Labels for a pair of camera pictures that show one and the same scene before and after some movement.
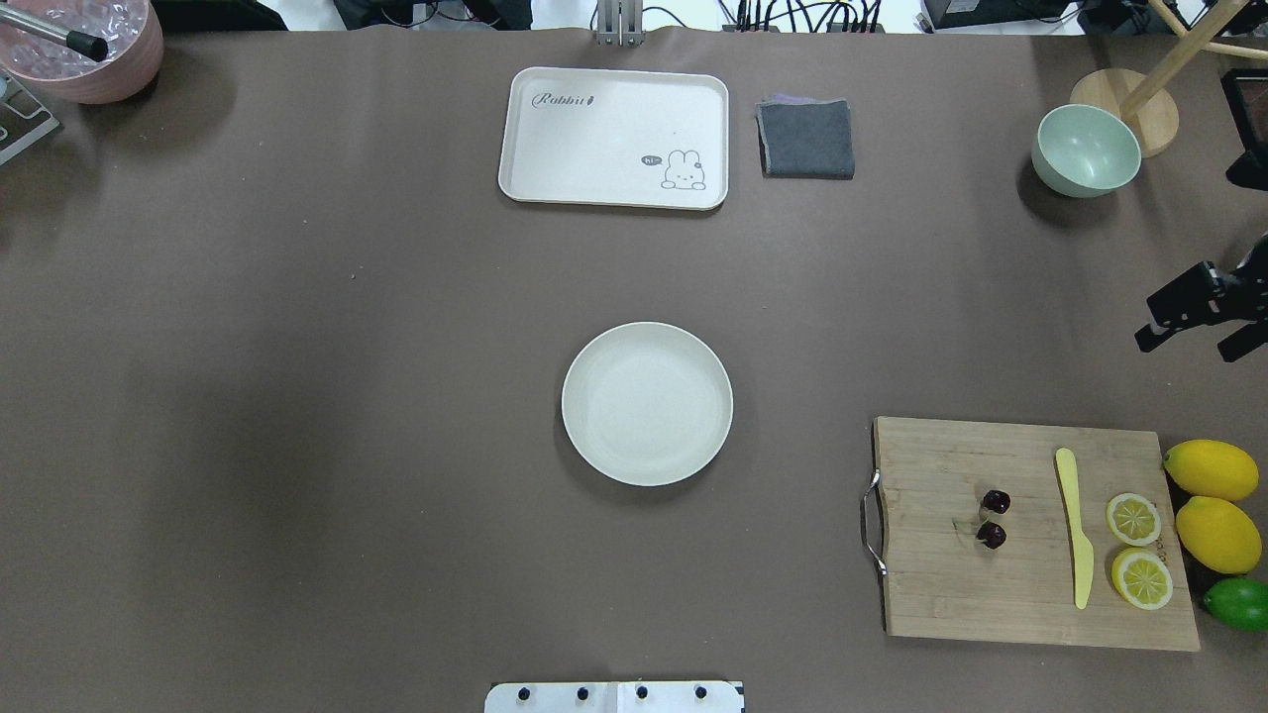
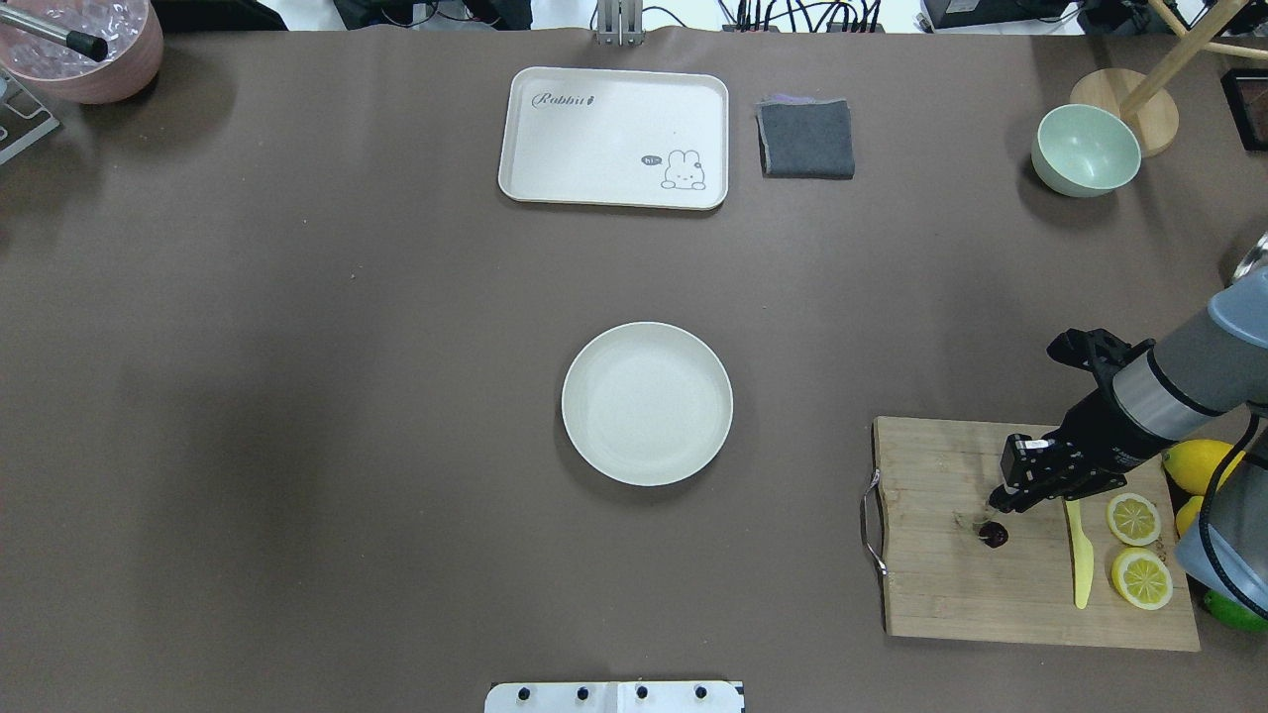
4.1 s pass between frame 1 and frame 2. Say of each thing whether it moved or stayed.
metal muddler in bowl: stayed
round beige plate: stayed
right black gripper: moved
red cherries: stayed
